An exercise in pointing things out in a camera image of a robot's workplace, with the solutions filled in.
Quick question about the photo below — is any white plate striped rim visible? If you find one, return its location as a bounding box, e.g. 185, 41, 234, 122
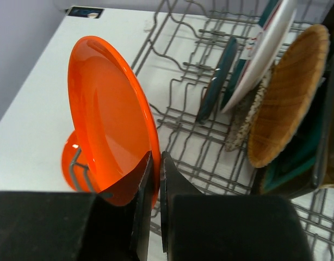
220, 0, 297, 113

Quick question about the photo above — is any woven bamboo round plate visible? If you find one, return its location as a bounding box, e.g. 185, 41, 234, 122
248, 24, 330, 168

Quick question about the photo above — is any black label back left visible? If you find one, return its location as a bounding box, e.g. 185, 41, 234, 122
66, 6, 104, 19

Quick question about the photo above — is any grey wire dish rack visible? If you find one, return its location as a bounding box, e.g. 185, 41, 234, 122
69, 0, 334, 259

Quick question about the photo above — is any speckled beige oval plate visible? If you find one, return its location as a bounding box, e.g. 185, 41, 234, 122
224, 60, 276, 152

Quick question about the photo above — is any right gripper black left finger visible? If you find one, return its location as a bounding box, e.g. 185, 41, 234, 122
0, 152, 153, 260

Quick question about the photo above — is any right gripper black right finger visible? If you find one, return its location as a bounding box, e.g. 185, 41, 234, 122
160, 152, 313, 260

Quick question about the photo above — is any green square glazed plate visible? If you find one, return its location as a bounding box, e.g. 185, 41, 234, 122
250, 5, 334, 201

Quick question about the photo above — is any orange round plate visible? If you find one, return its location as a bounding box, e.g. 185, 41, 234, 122
61, 131, 100, 192
67, 36, 161, 201

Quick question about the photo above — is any dark teal round plate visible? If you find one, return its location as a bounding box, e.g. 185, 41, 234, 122
195, 36, 238, 125

